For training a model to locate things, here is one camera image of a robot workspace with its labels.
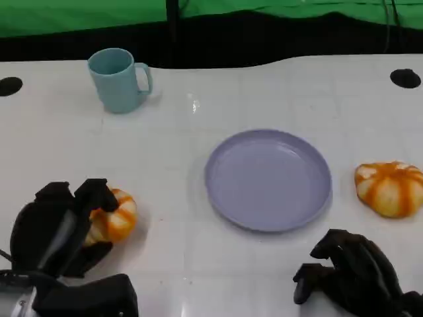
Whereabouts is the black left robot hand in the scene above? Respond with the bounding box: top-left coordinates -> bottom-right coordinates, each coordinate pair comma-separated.
9,178 -> 120,278

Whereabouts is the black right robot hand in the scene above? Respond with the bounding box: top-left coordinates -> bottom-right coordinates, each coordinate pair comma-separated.
292,228 -> 406,317

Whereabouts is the orange and white bread roll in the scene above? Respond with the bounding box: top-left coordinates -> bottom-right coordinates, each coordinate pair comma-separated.
354,160 -> 423,219
82,188 -> 138,247

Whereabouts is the lilac plate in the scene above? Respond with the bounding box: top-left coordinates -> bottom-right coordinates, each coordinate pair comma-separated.
204,128 -> 332,234

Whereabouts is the black table grommet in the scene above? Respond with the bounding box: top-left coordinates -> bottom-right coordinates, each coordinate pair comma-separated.
389,68 -> 422,89
0,77 -> 24,97

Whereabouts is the pale green mug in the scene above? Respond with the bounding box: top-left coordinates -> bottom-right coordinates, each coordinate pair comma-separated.
87,48 -> 153,115

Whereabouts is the green cloth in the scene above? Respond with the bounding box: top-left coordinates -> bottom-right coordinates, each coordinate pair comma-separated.
0,0 -> 423,39

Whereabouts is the black upright pole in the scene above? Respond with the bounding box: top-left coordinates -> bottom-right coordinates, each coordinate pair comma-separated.
165,0 -> 181,67

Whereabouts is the black hanging cable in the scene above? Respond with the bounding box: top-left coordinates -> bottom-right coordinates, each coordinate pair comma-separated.
382,0 -> 403,54

